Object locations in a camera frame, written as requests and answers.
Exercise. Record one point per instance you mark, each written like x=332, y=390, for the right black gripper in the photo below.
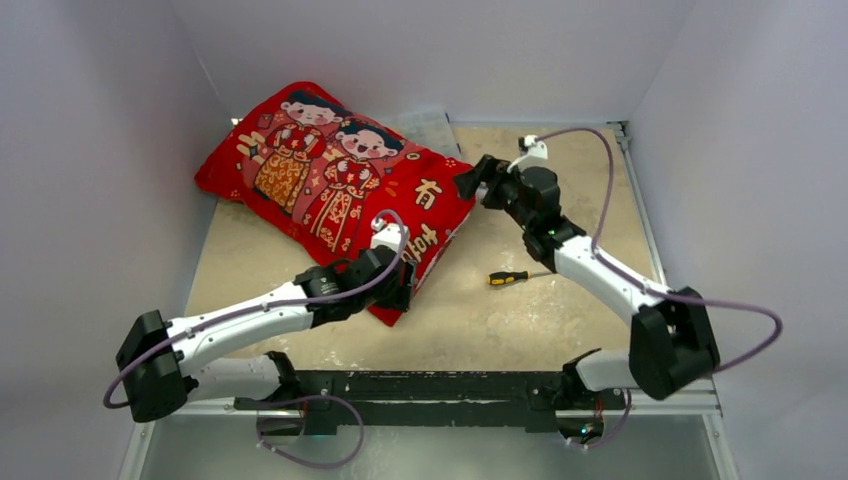
x=494, y=183

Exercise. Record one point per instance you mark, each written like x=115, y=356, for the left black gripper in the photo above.
x=400, y=293

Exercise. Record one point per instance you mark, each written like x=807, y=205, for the yellow black screwdriver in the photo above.
x=504, y=278

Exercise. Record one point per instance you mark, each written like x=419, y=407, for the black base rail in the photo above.
x=322, y=401

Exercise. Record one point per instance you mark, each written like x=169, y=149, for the clear plastic organizer box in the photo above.
x=430, y=126

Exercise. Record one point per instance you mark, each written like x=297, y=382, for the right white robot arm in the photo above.
x=671, y=344

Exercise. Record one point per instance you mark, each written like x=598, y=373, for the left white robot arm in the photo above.
x=160, y=361

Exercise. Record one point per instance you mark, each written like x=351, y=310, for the red printed pillowcase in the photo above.
x=320, y=173

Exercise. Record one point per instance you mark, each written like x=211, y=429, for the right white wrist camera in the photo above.
x=533, y=153

